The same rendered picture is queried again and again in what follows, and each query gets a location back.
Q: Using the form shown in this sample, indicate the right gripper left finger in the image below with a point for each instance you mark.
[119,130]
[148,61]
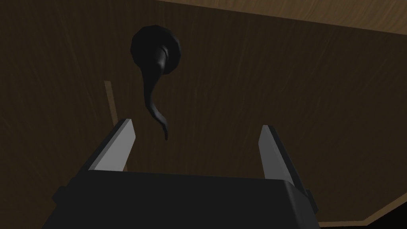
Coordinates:
[116,149]

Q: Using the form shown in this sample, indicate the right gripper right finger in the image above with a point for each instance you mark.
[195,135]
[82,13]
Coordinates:
[275,156]

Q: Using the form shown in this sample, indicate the brown wooden door leaf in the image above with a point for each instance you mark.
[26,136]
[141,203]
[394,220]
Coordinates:
[254,95]

